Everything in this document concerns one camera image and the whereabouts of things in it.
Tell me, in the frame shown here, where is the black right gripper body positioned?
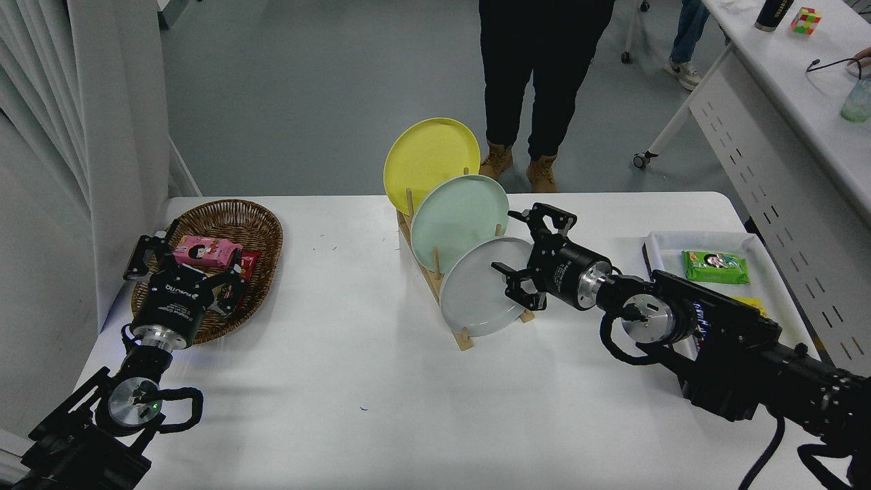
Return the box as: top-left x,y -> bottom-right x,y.
529,238 -> 610,310

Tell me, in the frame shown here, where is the colourful puzzle cube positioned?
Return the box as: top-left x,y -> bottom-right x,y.
790,7 -> 823,35

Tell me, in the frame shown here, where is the white tray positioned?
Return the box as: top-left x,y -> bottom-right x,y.
642,230 -> 821,361

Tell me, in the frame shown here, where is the wooden plate rack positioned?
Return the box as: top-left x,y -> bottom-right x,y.
397,168 -> 536,352

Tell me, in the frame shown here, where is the pink snack box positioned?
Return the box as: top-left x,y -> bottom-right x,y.
173,235 -> 244,269

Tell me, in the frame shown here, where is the grey plate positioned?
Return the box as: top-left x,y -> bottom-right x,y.
439,237 -> 538,338

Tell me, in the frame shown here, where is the green snack pack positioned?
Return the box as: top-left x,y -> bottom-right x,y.
683,250 -> 751,285

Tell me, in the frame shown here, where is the yellow plate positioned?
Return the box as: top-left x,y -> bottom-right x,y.
383,117 -> 482,216

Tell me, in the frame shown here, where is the white side table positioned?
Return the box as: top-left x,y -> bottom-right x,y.
633,0 -> 871,378

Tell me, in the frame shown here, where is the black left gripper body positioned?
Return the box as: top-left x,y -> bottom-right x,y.
131,269 -> 218,339

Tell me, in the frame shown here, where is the white office chair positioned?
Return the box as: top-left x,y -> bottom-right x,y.
621,0 -> 651,65

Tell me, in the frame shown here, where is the white curtain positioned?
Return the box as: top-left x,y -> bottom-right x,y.
0,0 -> 91,212

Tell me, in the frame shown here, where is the brown wicker basket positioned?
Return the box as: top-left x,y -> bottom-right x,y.
131,199 -> 284,345

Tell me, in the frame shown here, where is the person in white sneakers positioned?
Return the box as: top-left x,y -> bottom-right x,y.
663,0 -> 712,92

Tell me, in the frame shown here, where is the person in tan boots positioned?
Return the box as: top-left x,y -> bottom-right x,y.
478,0 -> 617,193

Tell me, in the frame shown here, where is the black cable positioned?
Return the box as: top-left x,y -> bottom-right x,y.
807,57 -> 865,81

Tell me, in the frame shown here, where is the red snack bar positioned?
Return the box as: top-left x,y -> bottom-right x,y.
216,250 -> 262,310

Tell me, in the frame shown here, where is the black bottle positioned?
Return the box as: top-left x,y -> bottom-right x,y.
755,0 -> 795,32

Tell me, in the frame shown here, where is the mint green plate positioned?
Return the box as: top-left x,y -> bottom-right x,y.
410,174 -> 511,276

